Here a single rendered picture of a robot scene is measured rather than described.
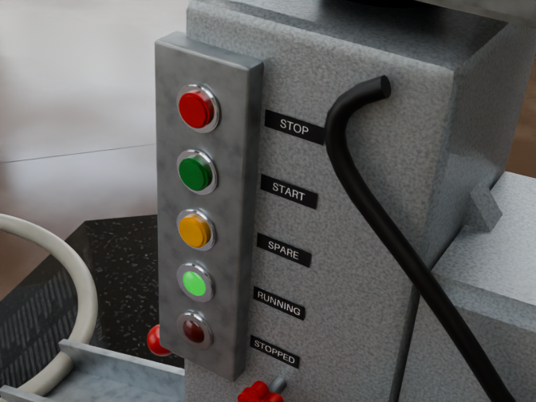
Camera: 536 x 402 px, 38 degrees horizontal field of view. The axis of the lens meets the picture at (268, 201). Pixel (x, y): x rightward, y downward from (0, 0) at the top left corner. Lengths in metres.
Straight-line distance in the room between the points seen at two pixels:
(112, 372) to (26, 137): 2.66
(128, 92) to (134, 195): 0.99
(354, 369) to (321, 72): 0.23
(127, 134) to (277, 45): 3.18
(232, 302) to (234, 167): 0.12
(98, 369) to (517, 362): 0.70
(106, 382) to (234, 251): 0.57
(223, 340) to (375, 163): 0.22
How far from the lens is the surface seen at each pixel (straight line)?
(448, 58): 0.48
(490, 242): 0.60
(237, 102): 0.52
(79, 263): 1.32
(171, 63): 0.55
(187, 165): 0.56
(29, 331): 1.55
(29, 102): 4.03
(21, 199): 3.25
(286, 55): 0.51
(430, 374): 0.60
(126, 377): 1.10
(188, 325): 0.65
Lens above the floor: 1.71
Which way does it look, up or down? 32 degrees down
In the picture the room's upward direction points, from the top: 4 degrees clockwise
